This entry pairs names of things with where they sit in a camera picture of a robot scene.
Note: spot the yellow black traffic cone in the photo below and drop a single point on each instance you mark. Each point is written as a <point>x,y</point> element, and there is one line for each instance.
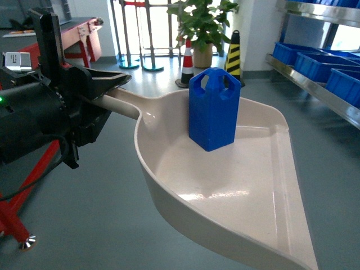
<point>233,59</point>

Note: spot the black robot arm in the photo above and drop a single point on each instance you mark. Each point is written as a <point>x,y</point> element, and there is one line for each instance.
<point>22,95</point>

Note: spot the potted green plant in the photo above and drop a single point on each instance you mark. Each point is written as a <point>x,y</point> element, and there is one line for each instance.
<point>202,22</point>

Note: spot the metal barrier stand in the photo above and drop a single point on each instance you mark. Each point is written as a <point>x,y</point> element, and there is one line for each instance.
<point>134,22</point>

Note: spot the beige plastic dustpan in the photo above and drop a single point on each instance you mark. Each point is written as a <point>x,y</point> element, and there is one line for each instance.
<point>241,201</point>

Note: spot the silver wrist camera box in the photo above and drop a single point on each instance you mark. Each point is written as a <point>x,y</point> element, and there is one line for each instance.
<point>19,62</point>

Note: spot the blue plastic block part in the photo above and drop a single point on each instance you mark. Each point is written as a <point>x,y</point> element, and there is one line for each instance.
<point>214,97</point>

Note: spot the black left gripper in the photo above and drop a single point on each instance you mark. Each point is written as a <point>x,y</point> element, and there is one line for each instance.
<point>66,114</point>

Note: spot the stainless steel shelf rack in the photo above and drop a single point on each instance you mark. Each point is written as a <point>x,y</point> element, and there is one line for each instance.
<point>331,14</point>

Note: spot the red white traffic cone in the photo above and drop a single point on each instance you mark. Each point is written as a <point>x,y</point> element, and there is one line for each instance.
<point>187,68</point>

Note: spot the blue plastic bin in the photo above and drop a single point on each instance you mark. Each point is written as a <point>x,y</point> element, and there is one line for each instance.
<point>317,67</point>
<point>345,85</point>
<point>288,53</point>

